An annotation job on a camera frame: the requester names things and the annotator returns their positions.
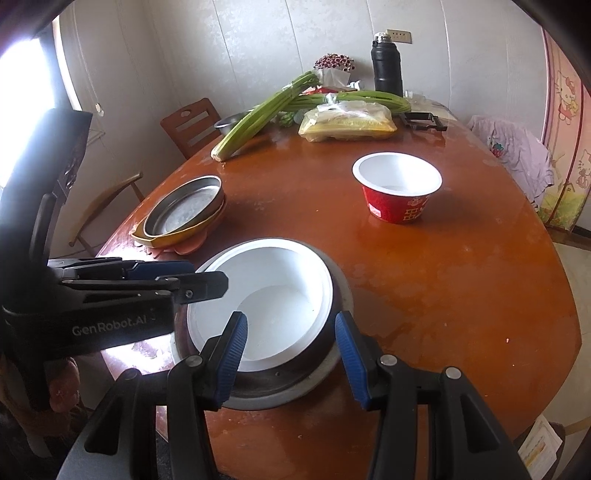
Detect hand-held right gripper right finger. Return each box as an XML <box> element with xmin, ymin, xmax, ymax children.
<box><xmin>335</xmin><ymin>311</ymin><xmax>532</xmax><ymax>480</ymax></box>

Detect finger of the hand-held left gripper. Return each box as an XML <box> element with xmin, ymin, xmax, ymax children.
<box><xmin>62</xmin><ymin>271</ymin><xmax>229</xmax><ymax>305</ymax></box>
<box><xmin>48</xmin><ymin>259</ymin><xmax>197</xmax><ymax>280</ymax></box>

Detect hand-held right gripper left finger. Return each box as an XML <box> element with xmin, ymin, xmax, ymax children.
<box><xmin>58</xmin><ymin>311</ymin><xmax>249</xmax><ymax>480</ymax></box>

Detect yellow ribbed plate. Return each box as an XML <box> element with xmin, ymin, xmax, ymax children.
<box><xmin>130</xmin><ymin>194</ymin><xmax>227</xmax><ymax>250</ymax></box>

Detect orange plate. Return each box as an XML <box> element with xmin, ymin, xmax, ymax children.
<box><xmin>148</xmin><ymin>198</ymin><xmax>228</xmax><ymax>254</ymax></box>

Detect deep steel plate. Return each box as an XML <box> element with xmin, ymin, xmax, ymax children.
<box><xmin>143</xmin><ymin>175</ymin><xmax>224</xmax><ymax>237</ymax></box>

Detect white bowl dark outside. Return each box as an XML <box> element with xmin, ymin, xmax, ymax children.
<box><xmin>186</xmin><ymin>239</ymin><xmax>342</xmax><ymax>374</ymax></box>

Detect red paper bowl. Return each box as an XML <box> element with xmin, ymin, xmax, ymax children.
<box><xmin>352</xmin><ymin>152</ymin><xmax>443</xmax><ymax>225</ymax></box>

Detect person's left hand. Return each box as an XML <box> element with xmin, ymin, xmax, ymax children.
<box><xmin>48</xmin><ymin>357</ymin><xmax>81</xmax><ymax>414</ymax></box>

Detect curved-back chair dark seat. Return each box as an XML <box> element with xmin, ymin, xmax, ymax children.
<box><xmin>68</xmin><ymin>172</ymin><xmax>145</xmax><ymax>257</ymax></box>

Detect brown slatted wooden chair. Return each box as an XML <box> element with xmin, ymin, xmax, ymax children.
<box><xmin>160</xmin><ymin>97</ymin><xmax>222</xmax><ymax>160</ymax></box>

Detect steel basin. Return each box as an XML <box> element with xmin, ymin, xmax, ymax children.
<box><xmin>213</xmin><ymin>112</ymin><xmax>252</xmax><ymax>137</ymax></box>

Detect large celery bunch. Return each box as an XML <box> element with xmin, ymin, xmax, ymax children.
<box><xmin>211</xmin><ymin>71</ymin><xmax>321</xmax><ymax>162</ymax></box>

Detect paper sheets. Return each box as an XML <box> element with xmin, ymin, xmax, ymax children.
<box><xmin>517</xmin><ymin>415</ymin><xmax>564</xmax><ymax>480</ymax></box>

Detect yellow plastic food bag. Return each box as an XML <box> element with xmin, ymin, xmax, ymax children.
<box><xmin>298</xmin><ymin>95</ymin><xmax>398</xmax><ymax>143</ymax></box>

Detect window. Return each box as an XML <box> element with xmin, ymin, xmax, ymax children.
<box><xmin>0</xmin><ymin>39</ymin><xmax>70</xmax><ymax>185</ymax></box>

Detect thin celery bunch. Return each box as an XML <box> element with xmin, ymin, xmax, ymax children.
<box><xmin>295</xmin><ymin>90</ymin><xmax>411</xmax><ymax>114</ymax></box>

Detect black peeler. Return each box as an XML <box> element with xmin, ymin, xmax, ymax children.
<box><xmin>399</xmin><ymin>111</ymin><xmax>450</xmax><ymax>132</ymax></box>

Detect wrapped flower bouquet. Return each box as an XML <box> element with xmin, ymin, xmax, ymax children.
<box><xmin>314</xmin><ymin>53</ymin><xmax>355</xmax><ymax>88</ymax></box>

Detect clear plastic bag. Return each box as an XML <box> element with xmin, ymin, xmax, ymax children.
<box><xmin>404</xmin><ymin>92</ymin><xmax>450</xmax><ymax>116</ymax></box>

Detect pink cloth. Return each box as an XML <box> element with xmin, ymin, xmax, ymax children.
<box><xmin>466</xmin><ymin>114</ymin><xmax>557</xmax><ymax>210</ymax></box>

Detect black thermos flask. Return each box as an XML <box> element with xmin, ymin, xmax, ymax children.
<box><xmin>370</xmin><ymin>31</ymin><xmax>404</xmax><ymax>97</ymax></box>

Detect white pull cord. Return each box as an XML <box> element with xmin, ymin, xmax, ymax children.
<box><xmin>90</xmin><ymin>28</ymin><xmax>103</xmax><ymax>114</ymax></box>

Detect pink cartoon wall panel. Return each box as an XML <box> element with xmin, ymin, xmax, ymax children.
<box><xmin>538</xmin><ymin>32</ymin><xmax>591</xmax><ymax>232</ymax></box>

